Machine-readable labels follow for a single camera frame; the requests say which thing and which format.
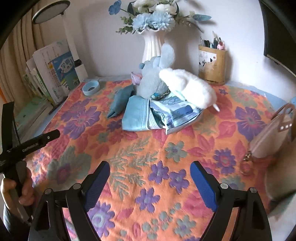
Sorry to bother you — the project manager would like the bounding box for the small blue round bowl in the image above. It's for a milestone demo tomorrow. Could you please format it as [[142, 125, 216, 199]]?
[[82, 80, 100, 96]]

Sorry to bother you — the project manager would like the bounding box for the blue white plush toy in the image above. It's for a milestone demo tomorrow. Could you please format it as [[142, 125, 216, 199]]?
[[135, 43, 220, 112]]

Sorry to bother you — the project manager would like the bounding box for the person's left hand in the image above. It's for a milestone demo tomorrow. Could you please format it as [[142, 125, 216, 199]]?
[[1, 168, 35, 210]]

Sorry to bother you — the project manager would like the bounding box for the blue printed plastic packet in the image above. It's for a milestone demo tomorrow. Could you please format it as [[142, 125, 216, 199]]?
[[149, 94, 203, 135]]

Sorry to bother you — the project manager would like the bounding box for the stack of books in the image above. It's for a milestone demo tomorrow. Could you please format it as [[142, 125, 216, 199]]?
[[14, 39, 82, 130]]

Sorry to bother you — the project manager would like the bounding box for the beige handbag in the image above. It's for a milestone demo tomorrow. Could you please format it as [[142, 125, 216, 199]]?
[[240, 103, 295, 176]]

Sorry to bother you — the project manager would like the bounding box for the bamboo pen holder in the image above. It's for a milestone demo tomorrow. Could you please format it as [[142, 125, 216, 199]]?
[[198, 31, 227, 85]]

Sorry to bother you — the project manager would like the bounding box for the black wall television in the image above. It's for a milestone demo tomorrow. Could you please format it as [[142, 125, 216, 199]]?
[[259, 0, 295, 75]]

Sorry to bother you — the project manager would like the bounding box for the teal folded cloth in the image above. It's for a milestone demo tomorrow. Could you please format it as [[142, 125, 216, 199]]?
[[107, 84, 134, 118]]

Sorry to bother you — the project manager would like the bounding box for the white desk lamp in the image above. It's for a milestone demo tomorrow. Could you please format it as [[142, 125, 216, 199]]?
[[31, 0, 88, 83]]

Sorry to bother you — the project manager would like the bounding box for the light blue folded cloth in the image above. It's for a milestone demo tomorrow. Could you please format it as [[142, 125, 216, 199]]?
[[122, 95, 162, 132]]

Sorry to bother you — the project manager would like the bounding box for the floral orange table cloth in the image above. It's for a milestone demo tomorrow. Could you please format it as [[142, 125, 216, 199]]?
[[27, 80, 273, 240]]

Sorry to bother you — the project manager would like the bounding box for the white vase with blue flowers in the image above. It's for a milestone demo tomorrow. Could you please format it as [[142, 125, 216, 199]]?
[[108, 1, 211, 62]]

